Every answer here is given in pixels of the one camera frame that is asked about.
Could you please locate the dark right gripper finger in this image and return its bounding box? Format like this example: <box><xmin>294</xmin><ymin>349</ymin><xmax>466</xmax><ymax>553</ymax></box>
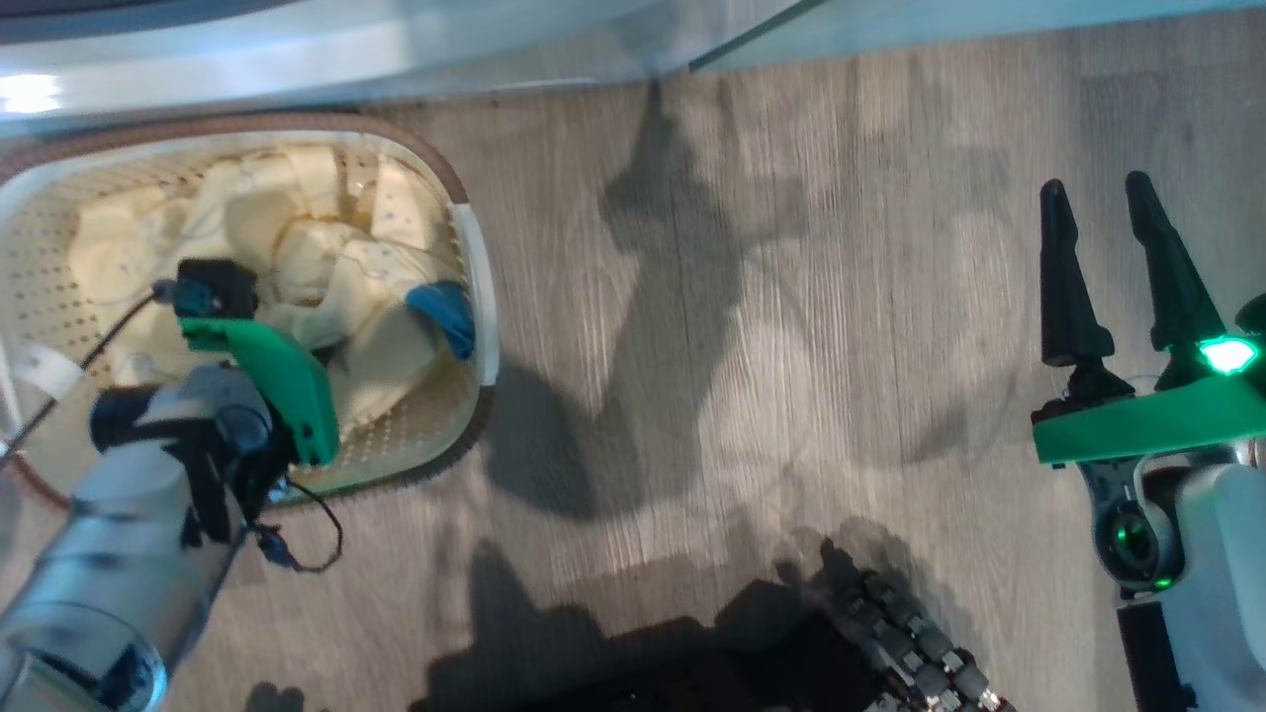
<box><xmin>1039</xmin><ymin>178</ymin><xmax>1116</xmax><ymax>369</ymax></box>
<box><xmin>1126</xmin><ymin>170</ymin><xmax>1225</xmax><ymax>352</ymax></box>

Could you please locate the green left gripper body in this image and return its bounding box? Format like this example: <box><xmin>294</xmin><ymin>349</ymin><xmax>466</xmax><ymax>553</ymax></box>
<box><xmin>178</xmin><ymin>316</ymin><xmax>342</xmax><ymax>468</ymax></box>

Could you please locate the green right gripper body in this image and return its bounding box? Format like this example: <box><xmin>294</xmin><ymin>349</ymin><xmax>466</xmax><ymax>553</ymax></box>
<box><xmin>1031</xmin><ymin>336</ymin><xmax>1266</xmax><ymax>466</ymax></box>

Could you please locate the yellow bear print garment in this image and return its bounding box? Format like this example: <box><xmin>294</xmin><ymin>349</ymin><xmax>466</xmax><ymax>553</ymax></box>
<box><xmin>69</xmin><ymin>146</ymin><xmax>478</xmax><ymax>436</ymax></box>

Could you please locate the cream perforated laundry basket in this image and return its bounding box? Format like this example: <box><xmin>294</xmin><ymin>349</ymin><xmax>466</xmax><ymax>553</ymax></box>
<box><xmin>0</xmin><ymin>112</ymin><xmax>501</xmax><ymax>511</ymax></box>

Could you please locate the white washing machine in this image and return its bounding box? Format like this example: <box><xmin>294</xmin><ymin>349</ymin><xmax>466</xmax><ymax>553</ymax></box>
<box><xmin>0</xmin><ymin>0</ymin><xmax>792</xmax><ymax>137</ymax></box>

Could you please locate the teal cabinet with dark plinth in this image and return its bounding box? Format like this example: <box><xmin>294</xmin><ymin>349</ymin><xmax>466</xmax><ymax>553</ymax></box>
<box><xmin>690</xmin><ymin>0</ymin><xmax>1266</xmax><ymax>72</ymax></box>

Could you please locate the thin black looped cable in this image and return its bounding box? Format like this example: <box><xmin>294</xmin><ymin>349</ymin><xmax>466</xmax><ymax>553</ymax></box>
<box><xmin>249</xmin><ymin>475</ymin><xmax>345</xmax><ymax>575</ymax></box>

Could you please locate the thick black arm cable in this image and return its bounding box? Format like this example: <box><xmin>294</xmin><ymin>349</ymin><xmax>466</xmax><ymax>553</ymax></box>
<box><xmin>0</xmin><ymin>282</ymin><xmax>181</xmax><ymax>466</ymax></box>

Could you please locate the white cable tag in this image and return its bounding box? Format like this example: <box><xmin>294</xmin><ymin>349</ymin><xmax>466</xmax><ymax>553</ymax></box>
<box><xmin>14</xmin><ymin>344</ymin><xmax>86</xmax><ymax>399</ymax></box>

